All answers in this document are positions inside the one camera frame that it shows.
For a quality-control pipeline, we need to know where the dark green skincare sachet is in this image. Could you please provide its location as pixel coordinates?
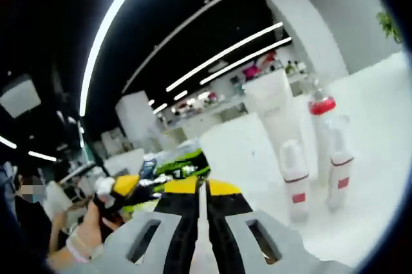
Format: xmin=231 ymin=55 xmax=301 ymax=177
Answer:
xmin=141 ymin=147 xmax=211 ymax=192

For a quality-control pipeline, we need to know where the white skincare tube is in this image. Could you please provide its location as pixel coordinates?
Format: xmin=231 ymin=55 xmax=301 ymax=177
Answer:
xmin=241 ymin=68 xmax=305 ymax=178

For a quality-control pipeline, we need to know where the red collared white skincare bottle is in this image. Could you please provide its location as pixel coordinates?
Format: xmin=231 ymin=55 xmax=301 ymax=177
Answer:
xmin=305 ymin=76 xmax=347 ymax=191

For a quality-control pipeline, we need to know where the potted green plant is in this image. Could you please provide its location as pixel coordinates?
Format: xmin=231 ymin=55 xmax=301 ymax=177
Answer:
xmin=376 ymin=12 xmax=403 ymax=45

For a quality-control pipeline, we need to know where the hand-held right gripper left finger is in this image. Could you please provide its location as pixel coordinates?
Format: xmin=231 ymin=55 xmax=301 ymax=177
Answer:
xmin=93 ymin=178 xmax=199 ymax=274

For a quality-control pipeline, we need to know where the person's left hand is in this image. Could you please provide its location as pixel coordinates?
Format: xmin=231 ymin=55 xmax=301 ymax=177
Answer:
xmin=66 ymin=196 xmax=112 ymax=257

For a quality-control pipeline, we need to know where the colourful wall display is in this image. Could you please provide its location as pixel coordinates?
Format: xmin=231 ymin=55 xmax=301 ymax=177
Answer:
xmin=241 ymin=51 xmax=278 ymax=79

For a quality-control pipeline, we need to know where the long ceiling light strip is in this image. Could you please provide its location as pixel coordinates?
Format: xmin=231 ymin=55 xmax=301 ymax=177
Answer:
xmin=79 ymin=0 xmax=155 ymax=117

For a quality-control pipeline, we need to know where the person's dark clothing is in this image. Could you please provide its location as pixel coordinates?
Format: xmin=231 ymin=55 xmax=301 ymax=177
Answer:
xmin=14 ymin=195 xmax=54 ymax=255

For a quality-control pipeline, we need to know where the white ceiling air unit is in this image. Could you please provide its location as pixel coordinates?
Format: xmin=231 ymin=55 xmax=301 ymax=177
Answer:
xmin=0 ymin=74 xmax=42 ymax=117

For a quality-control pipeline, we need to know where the long white counter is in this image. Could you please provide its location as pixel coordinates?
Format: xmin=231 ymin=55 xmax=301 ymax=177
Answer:
xmin=160 ymin=98 xmax=248 ymax=136

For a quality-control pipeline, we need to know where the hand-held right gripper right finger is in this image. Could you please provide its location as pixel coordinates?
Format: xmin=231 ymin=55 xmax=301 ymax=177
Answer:
xmin=205 ymin=178 xmax=323 ymax=274

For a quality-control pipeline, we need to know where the white pump skincare bottle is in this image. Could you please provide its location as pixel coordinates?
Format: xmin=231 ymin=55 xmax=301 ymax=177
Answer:
xmin=321 ymin=114 xmax=355 ymax=214
xmin=278 ymin=138 xmax=312 ymax=223

